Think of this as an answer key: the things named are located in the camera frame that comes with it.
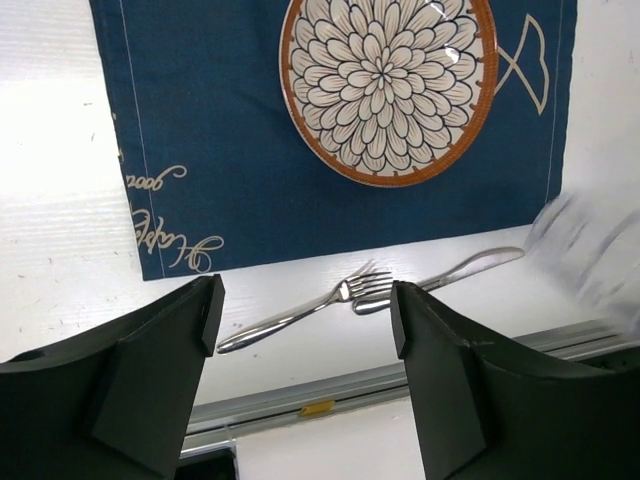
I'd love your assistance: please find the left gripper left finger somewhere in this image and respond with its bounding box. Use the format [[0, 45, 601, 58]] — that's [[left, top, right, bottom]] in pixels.
[[1, 275, 225, 479]]

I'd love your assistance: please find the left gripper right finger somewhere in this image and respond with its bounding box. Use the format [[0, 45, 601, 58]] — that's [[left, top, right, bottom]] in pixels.
[[391, 282, 639, 479]]

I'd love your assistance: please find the silver table knife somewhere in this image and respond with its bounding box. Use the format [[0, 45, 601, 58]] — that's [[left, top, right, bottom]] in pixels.
[[351, 246, 525, 316]]

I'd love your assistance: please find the silver fork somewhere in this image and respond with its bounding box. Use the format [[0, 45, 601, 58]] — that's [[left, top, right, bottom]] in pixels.
[[216, 262, 393, 355]]

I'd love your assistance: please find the blue fish placemat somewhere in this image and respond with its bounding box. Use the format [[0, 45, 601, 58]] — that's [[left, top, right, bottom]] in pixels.
[[91, 1, 578, 280]]

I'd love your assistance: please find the floral ceramic plate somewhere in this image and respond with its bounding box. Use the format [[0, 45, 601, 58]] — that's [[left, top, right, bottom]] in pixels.
[[279, 0, 499, 188]]

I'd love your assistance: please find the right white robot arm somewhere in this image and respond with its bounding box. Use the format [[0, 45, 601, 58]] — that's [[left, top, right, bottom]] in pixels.
[[524, 189, 639, 342]]

